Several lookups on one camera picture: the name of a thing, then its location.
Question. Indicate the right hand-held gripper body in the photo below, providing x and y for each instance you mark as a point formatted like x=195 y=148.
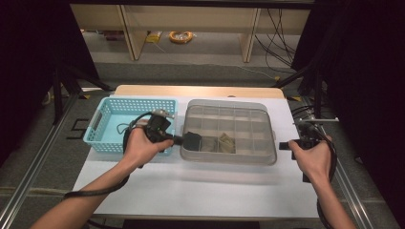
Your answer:
x=309 y=136

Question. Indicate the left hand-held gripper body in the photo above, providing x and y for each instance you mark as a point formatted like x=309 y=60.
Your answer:
x=157 y=127

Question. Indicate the black sock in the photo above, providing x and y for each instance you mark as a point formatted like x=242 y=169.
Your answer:
x=192 y=141

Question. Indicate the grey sock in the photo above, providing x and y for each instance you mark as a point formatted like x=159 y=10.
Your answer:
x=208 y=144

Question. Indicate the white divided storage box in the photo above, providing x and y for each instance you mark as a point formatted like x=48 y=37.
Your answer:
x=251 y=127

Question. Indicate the yellow sock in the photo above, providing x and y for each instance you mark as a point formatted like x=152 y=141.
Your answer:
x=226 y=143

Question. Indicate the light blue perforated basket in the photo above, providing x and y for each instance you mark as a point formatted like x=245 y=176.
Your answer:
x=105 y=127

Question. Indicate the clear plastic lid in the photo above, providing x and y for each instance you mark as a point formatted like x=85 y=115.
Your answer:
x=229 y=106

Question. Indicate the person's right hand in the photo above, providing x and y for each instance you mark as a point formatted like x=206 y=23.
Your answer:
x=313 y=162

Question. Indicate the person's left hand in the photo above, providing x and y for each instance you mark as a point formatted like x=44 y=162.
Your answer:
x=140 y=149

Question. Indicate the yellow and black tape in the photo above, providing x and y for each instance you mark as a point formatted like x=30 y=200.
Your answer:
x=294 y=98
x=84 y=96

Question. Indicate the black metal stand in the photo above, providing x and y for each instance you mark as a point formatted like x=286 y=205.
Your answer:
x=318 y=95
x=58 y=95

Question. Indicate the black curtain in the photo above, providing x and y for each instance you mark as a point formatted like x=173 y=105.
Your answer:
x=31 y=47
x=366 y=95

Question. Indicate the yellow packet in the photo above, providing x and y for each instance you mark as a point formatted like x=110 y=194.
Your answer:
x=153 y=37

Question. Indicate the beige wooden furniture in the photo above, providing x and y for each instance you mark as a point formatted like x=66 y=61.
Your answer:
x=191 y=19

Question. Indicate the aluminium floor rail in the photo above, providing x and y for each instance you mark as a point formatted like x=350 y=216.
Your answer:
x=347 y=184
x=38 y=156

